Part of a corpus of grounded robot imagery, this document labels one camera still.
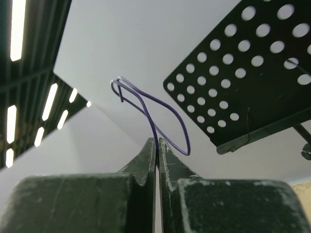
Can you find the ceiling light fixtures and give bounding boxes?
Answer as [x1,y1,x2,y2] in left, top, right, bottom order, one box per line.
[0,0,87,168]

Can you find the purple thin cable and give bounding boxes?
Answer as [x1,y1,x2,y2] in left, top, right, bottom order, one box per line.
[110,76,190,156]

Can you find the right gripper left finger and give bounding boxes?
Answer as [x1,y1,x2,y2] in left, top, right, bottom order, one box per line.
[0,138,156,233]

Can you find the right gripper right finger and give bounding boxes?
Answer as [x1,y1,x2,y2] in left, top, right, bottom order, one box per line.
[158,139,311,233]

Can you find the black music stand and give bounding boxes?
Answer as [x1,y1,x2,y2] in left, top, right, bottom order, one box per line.
[163,0,311,154]

